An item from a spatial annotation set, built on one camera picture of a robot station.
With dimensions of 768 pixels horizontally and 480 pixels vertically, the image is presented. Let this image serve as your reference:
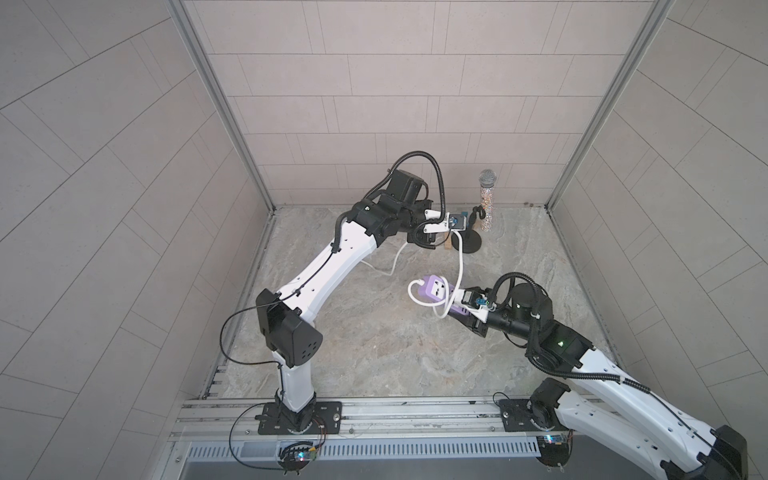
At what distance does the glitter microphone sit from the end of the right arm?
14.5 inches

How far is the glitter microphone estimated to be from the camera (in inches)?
33.1

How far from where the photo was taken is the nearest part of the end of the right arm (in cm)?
58
